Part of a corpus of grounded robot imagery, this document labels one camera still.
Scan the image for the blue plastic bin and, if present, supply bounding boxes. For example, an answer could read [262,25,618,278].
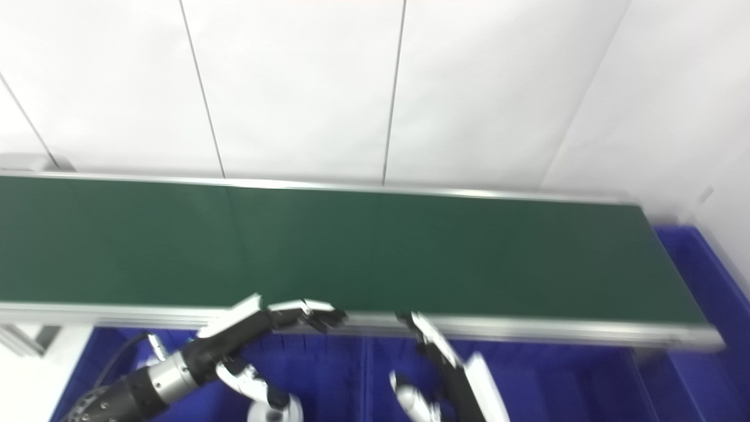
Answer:
[50,327,371,422]
[363,335,664,422]
[633,225,750,422]

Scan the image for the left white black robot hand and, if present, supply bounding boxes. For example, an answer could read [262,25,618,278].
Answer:
[185,293,350,411]

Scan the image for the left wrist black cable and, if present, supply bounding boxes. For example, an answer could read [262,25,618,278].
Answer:
[96,331,172,389]

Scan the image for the green conveyor belt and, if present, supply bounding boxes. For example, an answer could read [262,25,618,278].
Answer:
[0,171,727,353]

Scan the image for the white plastic part with holes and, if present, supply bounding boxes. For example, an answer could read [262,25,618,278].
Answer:
[247,394,305,422]

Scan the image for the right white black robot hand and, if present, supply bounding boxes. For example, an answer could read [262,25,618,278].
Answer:
[389,311,511,422]

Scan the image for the aluminium conveyor support leg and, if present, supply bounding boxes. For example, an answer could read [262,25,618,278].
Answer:
[0,324,63,358]

